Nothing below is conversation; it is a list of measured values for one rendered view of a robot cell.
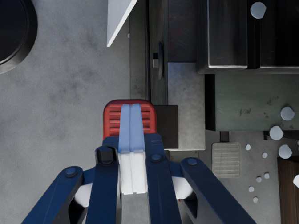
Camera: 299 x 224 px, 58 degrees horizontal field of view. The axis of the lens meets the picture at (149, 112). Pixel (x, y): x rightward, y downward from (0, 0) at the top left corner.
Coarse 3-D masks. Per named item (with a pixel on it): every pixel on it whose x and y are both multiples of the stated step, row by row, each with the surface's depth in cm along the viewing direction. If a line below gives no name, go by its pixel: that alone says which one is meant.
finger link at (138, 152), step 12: (132, 108) 20; (132, 120) 18; (132, 132) 17; (132, 144) 16; (144, 144) 16; (132, 156) 15; (144, 156) 15; (144, 168) 15; (144, 180) 16; (144, 192) 16
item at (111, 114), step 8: (112, 104) 30; (120, 104) 30; (144, 104) 30; (152, 104) 30; (104, 112) 30; (112, 112) 30; (120, 112) 30; (144, 112) 30; (152, 112) 30; (104, 120) 30; (112, 120) 30; (144, 120) 30; (152, 120) 30; (104, 128) 30; (112, 128) 30; (144, 128) 30; (152, 128) 30; (104, 136) 30
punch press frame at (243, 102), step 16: (208, 80) 46; (224, 80) 43; (240, 80) 43; (256, 80) 43; (272, 80) 43; (288, 80) 44; (208, 96) 46; (224, 96) 43; (240, 96) 43; (256, 96) 43; (272, 96) 43; (288, 96) 43; (208, 112) 46; (224, 112) 43; (240, 112) 43; (256, 112) 43; (272, 112) 43; (208, 128) 46; (224, 128) 43; (240, 128) 43; (256, 128) 43; (288, 128) 43
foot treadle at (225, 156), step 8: (224, 136) 93; (216, 144) 92; (224, 144) 92; (232, 144) 92; (216, 152) 92; (224, 152) 92; (232, 152) 92; (240, 152) 92; (216, 160) 92; (224, 160) 92; (232, 160) 92; (240, 160) 92; (216, 168) 92; (224, 168) 92; (232, 168) 92; (240, 168) 92; (216, 176) 92; (224, 176) 92; (232, 176) 92
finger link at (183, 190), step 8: (144, 136) 18; (152, 136) 18; (160, 136) 18; (152, 144) 17; (160, 144) 17; (152, 152) 16; (160, 152) 16; (168, 160) 15; (176, 168) 14; (176, 176) 14; (176, 184) 14; (184, 184) 14; (176, 192) 14; (184, 192) 14; (192, 192) 14
